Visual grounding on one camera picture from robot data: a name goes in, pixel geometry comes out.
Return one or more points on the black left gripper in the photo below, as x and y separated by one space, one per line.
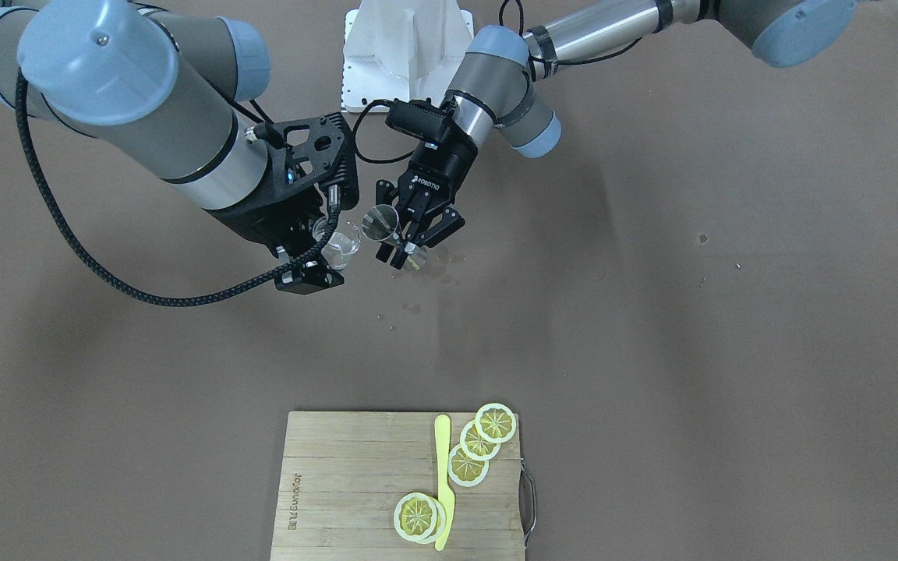
443 170

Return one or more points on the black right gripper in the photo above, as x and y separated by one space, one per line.
256 221

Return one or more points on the clear glass measuring cup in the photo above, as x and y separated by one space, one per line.
343 244

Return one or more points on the steel cocktail jigger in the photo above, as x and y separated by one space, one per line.
381 224

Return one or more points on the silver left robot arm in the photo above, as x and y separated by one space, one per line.
494 89

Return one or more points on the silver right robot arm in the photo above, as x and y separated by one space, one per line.
169 91

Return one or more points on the yellow plastic knife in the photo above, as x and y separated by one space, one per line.
445 495

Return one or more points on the lemon slice top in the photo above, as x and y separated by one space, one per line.
495 423

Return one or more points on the lemon slice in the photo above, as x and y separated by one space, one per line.
495 423
465 471
416 517
476 447
438 526

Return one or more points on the bamboo cutting board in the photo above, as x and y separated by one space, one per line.
343 473

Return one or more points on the lemon slice front bottom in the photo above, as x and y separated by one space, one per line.
416 517

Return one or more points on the lemon slice behind bottom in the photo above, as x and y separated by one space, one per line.
438 526

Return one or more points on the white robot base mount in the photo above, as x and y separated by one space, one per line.
402 50

